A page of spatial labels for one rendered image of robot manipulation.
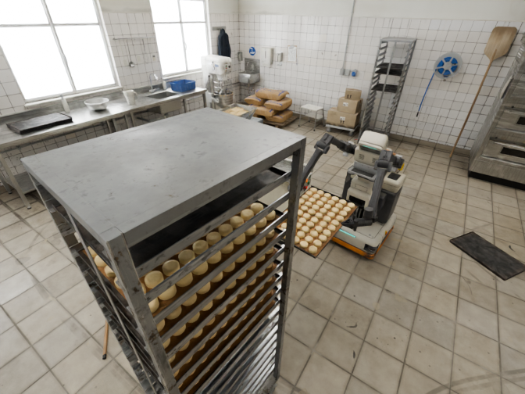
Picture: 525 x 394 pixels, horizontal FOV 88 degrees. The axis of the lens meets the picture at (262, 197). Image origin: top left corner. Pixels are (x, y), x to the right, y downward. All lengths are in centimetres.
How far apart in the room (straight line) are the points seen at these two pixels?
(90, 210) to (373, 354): 227
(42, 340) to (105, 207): 238
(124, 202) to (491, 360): 279
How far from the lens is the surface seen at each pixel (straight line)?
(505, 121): 519
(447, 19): 604
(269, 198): 276
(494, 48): 599
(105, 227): 57
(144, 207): 60
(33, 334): 302
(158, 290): 73
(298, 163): 92
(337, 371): 241
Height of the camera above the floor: 215
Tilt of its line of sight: 34 degrees down
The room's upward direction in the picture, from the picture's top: 1 degrees clockwise
